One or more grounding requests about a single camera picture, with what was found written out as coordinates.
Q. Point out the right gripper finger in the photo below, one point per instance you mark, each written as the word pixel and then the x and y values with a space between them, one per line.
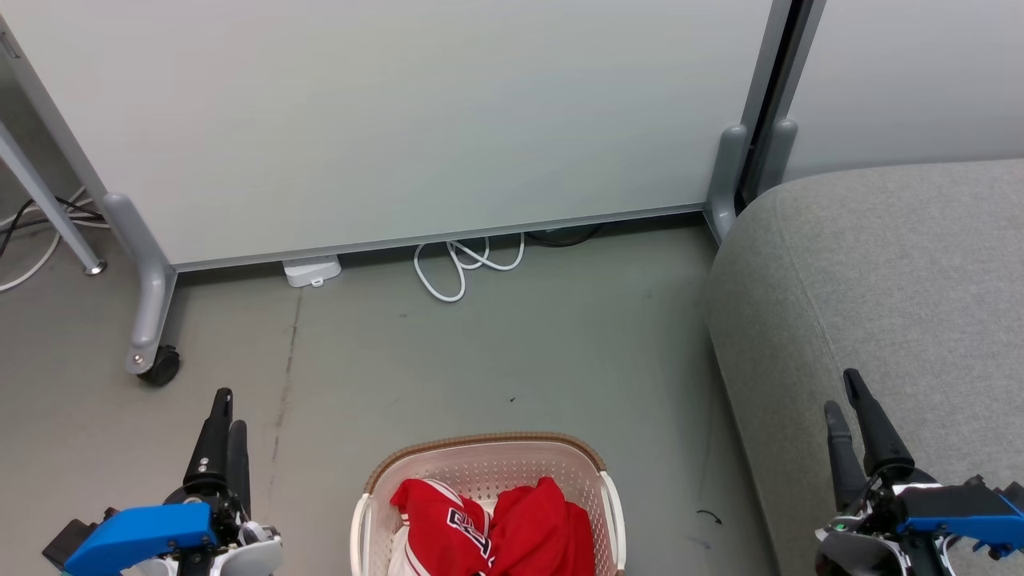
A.
pixel 840 460
pixel 878 436

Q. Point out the grey fabric sofa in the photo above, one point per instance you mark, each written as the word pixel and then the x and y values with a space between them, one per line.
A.
pixel 880 280

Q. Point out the short grey partition foot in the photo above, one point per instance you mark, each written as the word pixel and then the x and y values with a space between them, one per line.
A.
pixel 726 184
pixel 780 156

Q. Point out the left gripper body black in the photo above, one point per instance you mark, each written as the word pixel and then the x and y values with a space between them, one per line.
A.
pixel 258 552

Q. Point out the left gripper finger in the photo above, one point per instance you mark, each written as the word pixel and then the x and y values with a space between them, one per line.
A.
pixel 214 440
pixel 238 464

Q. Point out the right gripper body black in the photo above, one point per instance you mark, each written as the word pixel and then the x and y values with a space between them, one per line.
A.
pixel 852 552

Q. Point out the white power adapter box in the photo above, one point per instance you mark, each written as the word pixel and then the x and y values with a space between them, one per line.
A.
pixel 312 270

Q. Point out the grey metal table leg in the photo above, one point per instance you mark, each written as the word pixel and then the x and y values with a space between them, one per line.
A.
pixel 44 196

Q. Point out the small white partition panel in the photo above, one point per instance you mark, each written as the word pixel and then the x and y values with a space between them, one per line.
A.
pixel 912 80

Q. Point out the black caster wheel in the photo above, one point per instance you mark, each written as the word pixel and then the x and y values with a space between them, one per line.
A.
pixel 164 368

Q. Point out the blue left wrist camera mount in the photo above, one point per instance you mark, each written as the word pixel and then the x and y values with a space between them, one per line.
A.
pixel 140 532

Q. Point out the red jersey with white stripes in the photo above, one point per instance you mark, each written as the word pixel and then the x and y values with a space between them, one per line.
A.
pixel 436 520

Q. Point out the plain red garment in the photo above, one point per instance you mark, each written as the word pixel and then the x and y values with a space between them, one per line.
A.
pixel 540 528

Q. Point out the large white partition panel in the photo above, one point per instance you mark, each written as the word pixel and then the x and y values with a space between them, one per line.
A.
pixel 400 120

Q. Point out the white laundry basket brown rim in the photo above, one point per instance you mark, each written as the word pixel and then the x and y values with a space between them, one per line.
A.
pixel 488 460

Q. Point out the grey partition foot with caster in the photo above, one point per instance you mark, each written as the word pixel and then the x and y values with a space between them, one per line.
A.
pixel 148 288

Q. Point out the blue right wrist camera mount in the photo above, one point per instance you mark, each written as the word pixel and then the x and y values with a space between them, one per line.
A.
pixel 960 508

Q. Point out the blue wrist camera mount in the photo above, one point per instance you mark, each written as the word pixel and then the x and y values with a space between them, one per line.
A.
pixel 960 508
pixel 140 532

